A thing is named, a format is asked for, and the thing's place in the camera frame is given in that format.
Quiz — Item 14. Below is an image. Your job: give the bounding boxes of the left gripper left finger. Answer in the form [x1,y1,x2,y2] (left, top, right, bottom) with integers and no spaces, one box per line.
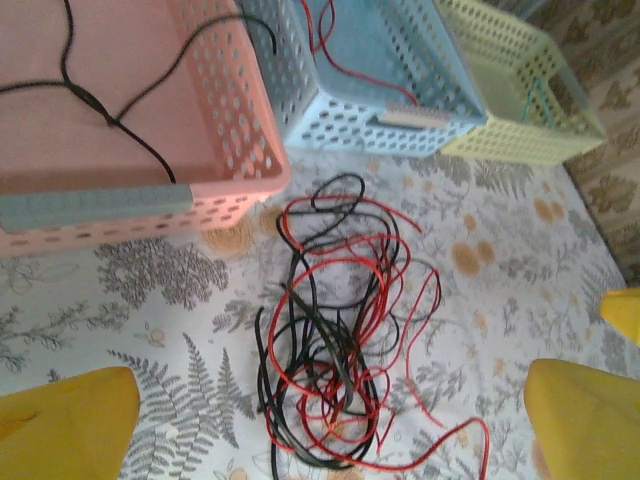
[0,367,141,480]

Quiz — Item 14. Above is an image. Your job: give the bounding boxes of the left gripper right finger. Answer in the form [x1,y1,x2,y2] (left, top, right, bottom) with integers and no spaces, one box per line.
[523,358,640,480]

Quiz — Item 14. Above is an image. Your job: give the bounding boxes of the thin black cable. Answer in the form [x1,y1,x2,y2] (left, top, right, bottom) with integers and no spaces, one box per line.
[253,282,384,472]
[0,0,279,185]

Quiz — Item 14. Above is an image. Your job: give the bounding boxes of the thin teal cable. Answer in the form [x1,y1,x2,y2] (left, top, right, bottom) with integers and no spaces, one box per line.
[519,78,556,126]

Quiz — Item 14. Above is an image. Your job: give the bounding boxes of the tangle of red black wires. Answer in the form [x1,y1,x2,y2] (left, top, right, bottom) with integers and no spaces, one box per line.
[267,197,424,474]

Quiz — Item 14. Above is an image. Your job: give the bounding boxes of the thin red cable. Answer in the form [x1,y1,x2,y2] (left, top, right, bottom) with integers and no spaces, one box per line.
[372,269,494,480]
[298,0,420,109]

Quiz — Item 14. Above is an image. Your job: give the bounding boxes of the yellow perforated plastic basket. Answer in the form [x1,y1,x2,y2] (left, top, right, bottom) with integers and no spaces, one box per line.
[432,0,609,169]

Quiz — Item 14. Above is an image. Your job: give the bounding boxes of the pink perforated plastic basket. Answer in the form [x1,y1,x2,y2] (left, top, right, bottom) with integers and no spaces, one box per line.
[0,0,292,257]

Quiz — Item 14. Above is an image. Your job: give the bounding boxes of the blue perforated plastic basket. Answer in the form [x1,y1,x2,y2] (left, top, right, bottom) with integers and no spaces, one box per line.
[234,0,489,160]

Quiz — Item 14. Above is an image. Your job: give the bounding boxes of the tangled red black cables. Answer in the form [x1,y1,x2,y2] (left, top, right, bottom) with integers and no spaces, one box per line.
[276,172,415,356]

